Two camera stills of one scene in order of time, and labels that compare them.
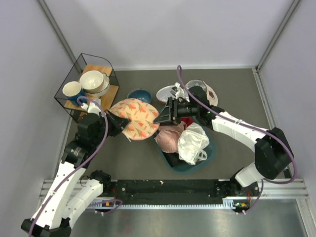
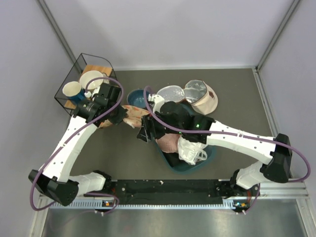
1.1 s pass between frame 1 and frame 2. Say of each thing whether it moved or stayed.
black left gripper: moved
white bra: stayed
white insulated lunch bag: stayed
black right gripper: moved
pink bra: stayed
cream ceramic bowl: stayed
